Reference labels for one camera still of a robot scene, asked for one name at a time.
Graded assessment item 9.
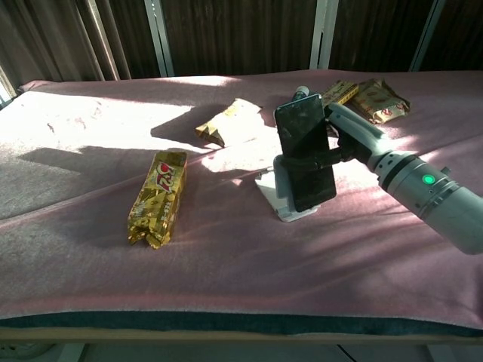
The gold snack pack red print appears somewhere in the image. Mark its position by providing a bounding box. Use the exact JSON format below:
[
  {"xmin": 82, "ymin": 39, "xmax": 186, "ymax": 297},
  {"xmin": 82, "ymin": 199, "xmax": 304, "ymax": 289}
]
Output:
[{"xmin": 126, "ymin": 151, "xmax": 189, "ymax": 250}]

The pink table cloth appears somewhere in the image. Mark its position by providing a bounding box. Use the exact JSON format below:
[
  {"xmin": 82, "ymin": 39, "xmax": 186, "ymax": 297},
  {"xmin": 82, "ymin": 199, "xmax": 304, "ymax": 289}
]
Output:
[{"xmin": 0, "ymin": 69, "xmax": 483, "ymax": 331}]

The yellow rectangular box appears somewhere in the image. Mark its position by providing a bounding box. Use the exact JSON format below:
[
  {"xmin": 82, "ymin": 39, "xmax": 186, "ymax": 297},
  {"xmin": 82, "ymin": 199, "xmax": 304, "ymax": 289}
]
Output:
[{"xmin": 321, "ymin": 80, "xmax": 359, "ymax": 107}]

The pale gold snack wrapper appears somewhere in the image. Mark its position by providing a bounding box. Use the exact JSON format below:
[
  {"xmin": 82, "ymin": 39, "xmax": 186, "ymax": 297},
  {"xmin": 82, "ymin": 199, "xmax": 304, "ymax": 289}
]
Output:
[{"xmin": 195, "ymin": 97, "xmax": 263, "ymax": 149}]

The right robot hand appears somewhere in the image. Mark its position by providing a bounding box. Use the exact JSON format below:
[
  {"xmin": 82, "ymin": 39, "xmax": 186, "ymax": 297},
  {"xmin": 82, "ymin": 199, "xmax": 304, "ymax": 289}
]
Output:
[{"xmin": 281, "ymin": 102, "xmax": 393, "ymax": 186}]

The dark curtain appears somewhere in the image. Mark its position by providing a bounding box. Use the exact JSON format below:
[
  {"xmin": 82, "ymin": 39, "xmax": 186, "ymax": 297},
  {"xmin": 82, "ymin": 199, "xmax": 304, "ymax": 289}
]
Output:
[{"xmin": 0, "ymin": 0, "xmax": 483, "ymax": 99}]

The brown gold snack bag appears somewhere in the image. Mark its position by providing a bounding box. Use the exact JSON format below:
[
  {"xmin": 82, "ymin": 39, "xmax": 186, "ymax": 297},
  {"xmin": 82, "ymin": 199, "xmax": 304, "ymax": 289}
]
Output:
[{"xmin": 350, "ymin": 78, "xmax": 411, "ymax": 124}]

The white metal frame post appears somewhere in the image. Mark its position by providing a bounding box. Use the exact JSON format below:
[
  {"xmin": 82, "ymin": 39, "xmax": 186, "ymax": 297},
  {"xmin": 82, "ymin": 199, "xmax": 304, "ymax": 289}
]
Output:
[
  {"xmin": 309, "ymin": 0, "xmax": 340, "ymax": 71},
  {"xmin": 408, "ymin": 0, "xmax": 448, "ymax": 72},
  {"xmin": 144, "ymin": 0, "xmax": 175, "ymax": 78}
]

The black smartphone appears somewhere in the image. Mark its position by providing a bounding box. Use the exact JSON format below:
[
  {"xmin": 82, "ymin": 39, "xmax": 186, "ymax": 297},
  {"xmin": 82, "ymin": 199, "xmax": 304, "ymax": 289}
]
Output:
[{"xmin": 274, "ymin": 93, "xmax": 338, "ymax": 213}]

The white phone stand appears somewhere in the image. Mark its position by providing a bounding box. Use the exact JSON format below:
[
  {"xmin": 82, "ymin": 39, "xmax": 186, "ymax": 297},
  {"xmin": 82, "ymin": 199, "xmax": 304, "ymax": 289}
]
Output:
[{"xmin": 254, "ymin": 155, "xmax": 320, "ymax": 223}]

